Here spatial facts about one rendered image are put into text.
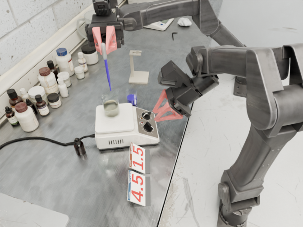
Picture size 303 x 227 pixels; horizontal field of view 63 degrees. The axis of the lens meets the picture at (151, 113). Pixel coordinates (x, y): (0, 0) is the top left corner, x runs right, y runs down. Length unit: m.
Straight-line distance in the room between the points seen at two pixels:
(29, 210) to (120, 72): 0.66
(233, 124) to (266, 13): 1.27
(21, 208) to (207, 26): 0.76
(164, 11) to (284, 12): 1.38
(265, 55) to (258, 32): 1.72
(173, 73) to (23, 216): 0.53
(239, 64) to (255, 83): 0.09
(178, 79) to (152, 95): 0.38
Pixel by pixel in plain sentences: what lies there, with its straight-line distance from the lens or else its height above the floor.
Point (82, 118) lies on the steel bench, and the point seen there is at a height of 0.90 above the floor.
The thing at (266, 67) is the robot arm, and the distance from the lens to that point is 0.41.
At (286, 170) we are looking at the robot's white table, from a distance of 0.87.
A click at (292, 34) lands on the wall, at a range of 2.16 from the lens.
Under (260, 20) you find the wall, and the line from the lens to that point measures 2.10.
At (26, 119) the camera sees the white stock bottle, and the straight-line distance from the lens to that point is 0.92.
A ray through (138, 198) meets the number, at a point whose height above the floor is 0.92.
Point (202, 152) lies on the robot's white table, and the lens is 0.83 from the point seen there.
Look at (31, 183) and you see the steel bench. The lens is 0.83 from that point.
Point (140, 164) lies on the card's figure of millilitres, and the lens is 0.76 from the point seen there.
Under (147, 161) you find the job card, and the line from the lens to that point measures 0.78.
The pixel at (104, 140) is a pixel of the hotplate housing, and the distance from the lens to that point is 0.78.
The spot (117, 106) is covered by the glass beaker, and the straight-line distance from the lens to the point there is 0.77.
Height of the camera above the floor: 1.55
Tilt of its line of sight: 45 degrees down
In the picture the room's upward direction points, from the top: straight up
